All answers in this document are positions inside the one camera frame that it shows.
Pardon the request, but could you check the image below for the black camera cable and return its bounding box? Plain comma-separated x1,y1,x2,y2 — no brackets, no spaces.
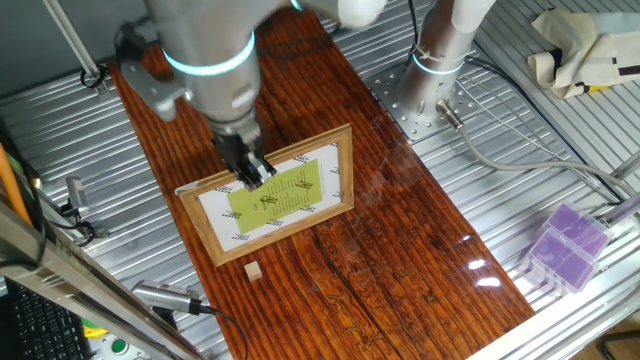
198,303,250,360

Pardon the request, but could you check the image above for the small wooden cube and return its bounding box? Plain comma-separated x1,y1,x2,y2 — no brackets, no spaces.
243,260,264,282

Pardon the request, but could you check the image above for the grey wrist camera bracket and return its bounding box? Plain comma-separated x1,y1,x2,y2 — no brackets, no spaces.
114,22,194,123

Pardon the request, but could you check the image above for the grey box with green button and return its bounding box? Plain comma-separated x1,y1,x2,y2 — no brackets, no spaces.
97,332,151,360

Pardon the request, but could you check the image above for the yellow box with green cap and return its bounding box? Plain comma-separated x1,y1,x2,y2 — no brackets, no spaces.
81,319,109,341

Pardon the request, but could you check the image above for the wooden picture frame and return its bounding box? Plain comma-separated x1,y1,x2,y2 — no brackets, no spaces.
174,123,355,268

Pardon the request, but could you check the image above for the dark wood grain board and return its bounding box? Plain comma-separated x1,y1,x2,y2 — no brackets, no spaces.
107,0,536,360

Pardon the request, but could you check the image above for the orange pole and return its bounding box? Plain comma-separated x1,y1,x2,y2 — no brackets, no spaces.
0,142,34,226

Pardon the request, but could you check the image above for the silver depth camera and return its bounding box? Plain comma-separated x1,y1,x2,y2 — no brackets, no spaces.
130,279,204,316

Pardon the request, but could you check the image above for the aluminium frame bar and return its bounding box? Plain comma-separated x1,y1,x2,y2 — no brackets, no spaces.
0,199,206,360

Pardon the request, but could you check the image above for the black keyboard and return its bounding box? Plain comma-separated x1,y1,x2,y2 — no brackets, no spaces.
4,279,91,360

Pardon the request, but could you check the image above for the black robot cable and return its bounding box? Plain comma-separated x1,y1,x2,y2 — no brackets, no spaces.
407,0,421,54

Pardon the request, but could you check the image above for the thin metal rod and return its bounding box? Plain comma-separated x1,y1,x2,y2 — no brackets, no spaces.
42,0,111,96

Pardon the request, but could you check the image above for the beige cloth bag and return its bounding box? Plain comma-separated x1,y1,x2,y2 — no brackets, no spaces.
527,7,640,100

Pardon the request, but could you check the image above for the clear box with purple contents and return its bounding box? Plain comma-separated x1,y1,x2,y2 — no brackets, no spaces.
522,227,601,296
542,202,615,261

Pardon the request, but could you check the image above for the grey cable with metal connector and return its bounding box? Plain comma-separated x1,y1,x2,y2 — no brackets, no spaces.
435,98,640,199

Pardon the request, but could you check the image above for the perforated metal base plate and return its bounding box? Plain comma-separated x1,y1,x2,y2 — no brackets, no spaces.
367,59,481,144

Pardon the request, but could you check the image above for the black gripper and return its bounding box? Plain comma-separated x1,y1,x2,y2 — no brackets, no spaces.
212,132,279,194

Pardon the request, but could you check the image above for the small grey camera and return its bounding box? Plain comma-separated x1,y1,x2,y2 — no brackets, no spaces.
64,176,91,219

